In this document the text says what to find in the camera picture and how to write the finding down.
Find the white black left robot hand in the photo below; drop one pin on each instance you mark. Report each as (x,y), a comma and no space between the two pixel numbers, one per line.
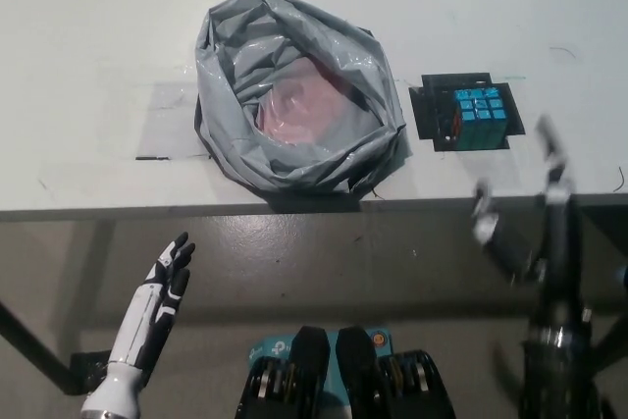
(142,311)

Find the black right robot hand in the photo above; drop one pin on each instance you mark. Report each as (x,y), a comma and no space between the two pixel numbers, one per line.
(559,262)

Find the blue orange rubik's cube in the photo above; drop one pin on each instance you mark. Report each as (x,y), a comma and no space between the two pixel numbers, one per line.
(478,115)

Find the clear tape patch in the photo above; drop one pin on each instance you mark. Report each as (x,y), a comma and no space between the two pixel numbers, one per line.
(167,120)

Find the grey plastic bag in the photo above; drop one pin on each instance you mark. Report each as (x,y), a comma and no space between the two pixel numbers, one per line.
(294,164)

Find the black floor tape patch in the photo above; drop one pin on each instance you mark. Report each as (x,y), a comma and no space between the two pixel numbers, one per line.
(90,370)

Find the black tape square marker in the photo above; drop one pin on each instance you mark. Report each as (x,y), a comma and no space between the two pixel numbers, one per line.
(432,110)

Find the red round container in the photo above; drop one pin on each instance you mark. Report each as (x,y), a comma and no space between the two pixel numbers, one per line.
(294,110)

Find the black teal robot torso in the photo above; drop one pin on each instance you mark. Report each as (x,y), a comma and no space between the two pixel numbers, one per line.
(309,365)

